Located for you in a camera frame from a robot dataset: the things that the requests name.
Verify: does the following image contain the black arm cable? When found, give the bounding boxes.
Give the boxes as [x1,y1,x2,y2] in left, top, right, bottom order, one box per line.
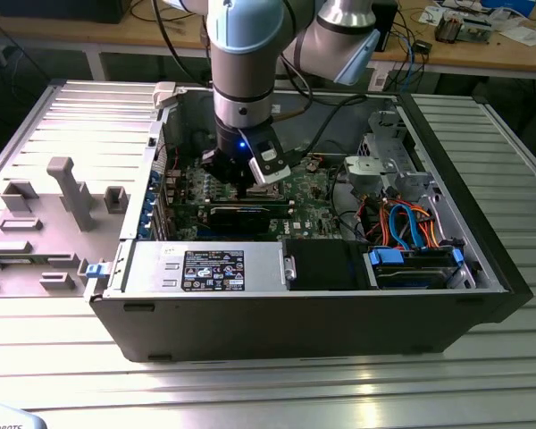
[267,91,370,169]

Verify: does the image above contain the black equipment box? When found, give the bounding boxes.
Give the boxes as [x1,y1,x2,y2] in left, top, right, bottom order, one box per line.
[0,0,126,26]

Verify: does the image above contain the silver metal box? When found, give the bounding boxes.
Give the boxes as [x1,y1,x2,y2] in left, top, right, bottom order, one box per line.
[462,17,495,44]

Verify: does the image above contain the black PC case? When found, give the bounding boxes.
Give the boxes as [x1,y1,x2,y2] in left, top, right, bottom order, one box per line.
[83,80,533,364]

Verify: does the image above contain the blue case latch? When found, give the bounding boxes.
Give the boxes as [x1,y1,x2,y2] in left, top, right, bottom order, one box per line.
[84,263,111,281]

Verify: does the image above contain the blue wire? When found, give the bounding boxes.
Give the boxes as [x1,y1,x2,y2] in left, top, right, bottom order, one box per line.
[388,203,423,251]

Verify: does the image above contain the black graphics card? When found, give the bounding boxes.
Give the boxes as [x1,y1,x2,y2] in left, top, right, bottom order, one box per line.
[207,205,272,236]

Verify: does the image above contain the silver drive cage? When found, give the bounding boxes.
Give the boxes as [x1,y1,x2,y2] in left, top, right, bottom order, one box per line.
[343,109,443,198]

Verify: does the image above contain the wooden workbench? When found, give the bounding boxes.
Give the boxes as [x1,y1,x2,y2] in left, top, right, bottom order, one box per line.
[0,0,536,81]

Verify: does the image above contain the finned metal heat sink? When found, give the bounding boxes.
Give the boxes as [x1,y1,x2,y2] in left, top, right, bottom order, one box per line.
[435,13,465,45]

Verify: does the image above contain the silver power supply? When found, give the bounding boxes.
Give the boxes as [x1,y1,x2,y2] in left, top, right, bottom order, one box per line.
[120,240,287,296]

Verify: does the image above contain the thick black cable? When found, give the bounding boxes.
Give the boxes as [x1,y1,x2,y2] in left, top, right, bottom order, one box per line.
[329,163,370,245]

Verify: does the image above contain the blue cable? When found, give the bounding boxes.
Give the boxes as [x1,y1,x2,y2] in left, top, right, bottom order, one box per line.
[406,38,420,81]

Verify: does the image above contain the thin black wire red plug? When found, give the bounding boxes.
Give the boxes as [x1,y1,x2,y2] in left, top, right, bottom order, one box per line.
[314,139,356,161]

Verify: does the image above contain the orange wire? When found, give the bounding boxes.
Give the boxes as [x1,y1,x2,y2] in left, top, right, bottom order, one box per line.
[410,203,443,249]
[361,200,388,245]

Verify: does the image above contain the blue box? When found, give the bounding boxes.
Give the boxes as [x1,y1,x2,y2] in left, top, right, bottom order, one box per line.
[482,0,536,14]

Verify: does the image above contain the white papers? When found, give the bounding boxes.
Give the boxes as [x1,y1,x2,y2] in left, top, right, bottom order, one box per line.
[499,26,536,46]

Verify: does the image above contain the white paper sheet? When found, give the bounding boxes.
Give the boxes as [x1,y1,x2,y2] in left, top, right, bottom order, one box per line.
[419,4,448,26]

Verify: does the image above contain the green motherboard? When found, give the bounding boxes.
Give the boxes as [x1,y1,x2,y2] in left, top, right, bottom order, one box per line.
[160,154,340,240]

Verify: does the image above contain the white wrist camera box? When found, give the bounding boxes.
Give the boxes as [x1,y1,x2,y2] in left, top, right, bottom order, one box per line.
[239,127,292,185]

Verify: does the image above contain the pale blue teach pendant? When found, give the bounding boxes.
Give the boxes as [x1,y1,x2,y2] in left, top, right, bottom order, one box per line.
[0,401,46,429]

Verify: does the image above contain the grey parts rack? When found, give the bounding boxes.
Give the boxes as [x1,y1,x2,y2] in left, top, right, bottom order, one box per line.
[0,156,133,299]

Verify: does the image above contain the metal CPU socket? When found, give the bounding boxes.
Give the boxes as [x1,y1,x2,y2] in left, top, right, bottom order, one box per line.
[236,182,281,200]

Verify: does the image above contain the hard disk in blue carrier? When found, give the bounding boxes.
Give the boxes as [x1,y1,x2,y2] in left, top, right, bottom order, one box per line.
[364,248,465,290]

